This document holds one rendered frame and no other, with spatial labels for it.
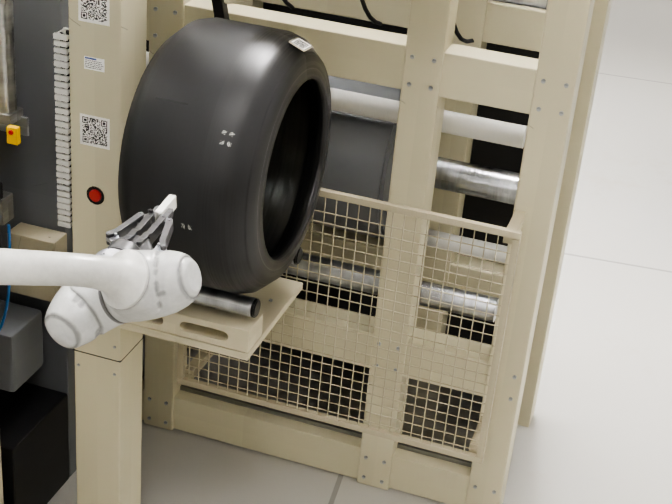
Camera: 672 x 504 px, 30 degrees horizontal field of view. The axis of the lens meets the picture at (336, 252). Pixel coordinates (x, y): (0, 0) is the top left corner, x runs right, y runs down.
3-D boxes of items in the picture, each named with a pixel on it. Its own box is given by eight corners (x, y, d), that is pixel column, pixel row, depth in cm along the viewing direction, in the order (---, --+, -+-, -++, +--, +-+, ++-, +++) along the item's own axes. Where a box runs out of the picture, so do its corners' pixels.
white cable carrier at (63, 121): (57, 225, 299) (52, 32, 277) (67, 217, 303) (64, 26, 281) (74, 229, 298) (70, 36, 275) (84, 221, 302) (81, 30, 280)
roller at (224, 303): (123, 264, 293) (119, 283, 293) (115, 264, 289) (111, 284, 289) (262, 298, 284) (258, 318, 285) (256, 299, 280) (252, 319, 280)
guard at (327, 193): (176, 383, 359) (182, 160, 327) (179, 380, 361) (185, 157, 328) (481, 464, 337) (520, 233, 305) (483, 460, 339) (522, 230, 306)
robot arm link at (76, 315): (96, 312, 231) (151, 299, 225) (54, 364, 219) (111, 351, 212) (66, 265, 227) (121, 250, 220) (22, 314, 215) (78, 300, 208)
